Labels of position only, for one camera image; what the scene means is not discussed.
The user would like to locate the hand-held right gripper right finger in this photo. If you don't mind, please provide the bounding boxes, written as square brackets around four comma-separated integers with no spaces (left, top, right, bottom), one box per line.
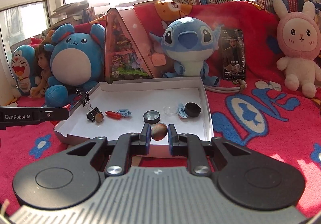
[168,124,253,177]

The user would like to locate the blue alien plush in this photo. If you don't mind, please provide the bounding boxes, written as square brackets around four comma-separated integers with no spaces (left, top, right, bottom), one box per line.
[150,17,221,87]

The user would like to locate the brown haired doll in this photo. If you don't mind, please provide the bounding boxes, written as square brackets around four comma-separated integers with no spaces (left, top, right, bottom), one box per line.
[29,44,55,98]

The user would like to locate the white cardboard box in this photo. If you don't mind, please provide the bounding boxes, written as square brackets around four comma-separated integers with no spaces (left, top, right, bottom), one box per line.
[53,77,214,159]

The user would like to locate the black round lid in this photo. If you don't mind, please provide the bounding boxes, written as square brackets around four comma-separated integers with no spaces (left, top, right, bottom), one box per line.
[143,111,161,124]

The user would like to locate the large black binder clip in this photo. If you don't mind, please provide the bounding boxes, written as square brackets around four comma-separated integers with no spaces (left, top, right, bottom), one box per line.
[84,103,101,122]

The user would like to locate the round blue mouse plush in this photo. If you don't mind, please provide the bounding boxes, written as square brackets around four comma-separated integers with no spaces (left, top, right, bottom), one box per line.
[45,23,106,108]

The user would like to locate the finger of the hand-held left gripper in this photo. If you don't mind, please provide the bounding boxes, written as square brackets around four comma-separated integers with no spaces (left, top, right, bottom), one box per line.
[37,108,70,123]

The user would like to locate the stack of flat books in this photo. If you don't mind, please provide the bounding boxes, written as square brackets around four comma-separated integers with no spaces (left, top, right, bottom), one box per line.
[49,0,106,25]

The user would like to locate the clear suction cup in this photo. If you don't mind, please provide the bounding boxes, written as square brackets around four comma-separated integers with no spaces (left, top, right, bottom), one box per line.
[163,106,179,116]

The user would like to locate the pink triangular toy box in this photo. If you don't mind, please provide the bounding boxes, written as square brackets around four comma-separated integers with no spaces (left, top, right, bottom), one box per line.
[104,8,161,84]

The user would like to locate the brown marbled ball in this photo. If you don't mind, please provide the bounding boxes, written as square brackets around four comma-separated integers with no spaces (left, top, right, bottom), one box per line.
[150,123,168,141]

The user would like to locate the phone lanyard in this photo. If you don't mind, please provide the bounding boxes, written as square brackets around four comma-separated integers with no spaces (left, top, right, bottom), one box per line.
[204,79,248,94]

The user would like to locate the small pink box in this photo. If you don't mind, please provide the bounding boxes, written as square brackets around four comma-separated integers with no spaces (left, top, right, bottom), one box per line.
[151,54,167,67]

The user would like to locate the black smartphone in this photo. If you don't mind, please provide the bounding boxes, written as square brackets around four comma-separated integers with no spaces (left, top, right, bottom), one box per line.
[222,28,248,81]

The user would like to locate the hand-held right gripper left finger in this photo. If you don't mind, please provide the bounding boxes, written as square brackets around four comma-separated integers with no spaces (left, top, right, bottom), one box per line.
[65,124,151,177]

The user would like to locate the thick red crayon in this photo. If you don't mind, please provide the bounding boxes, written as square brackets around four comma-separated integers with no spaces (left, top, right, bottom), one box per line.
[105,111,122,120]

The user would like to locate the black round container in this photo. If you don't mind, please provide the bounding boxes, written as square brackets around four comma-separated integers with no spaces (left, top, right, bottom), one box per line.
[184,102,202,118]

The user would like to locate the small black binder clip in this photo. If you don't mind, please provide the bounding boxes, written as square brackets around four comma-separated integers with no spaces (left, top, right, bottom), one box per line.
[76,90,91,108]

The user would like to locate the blue robot cat plush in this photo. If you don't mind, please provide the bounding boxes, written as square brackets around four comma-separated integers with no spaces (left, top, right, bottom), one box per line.
[11,45,41,98]

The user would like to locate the pink bunny plush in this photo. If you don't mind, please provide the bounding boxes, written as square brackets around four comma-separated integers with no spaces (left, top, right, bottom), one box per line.
[272,0,321,99]

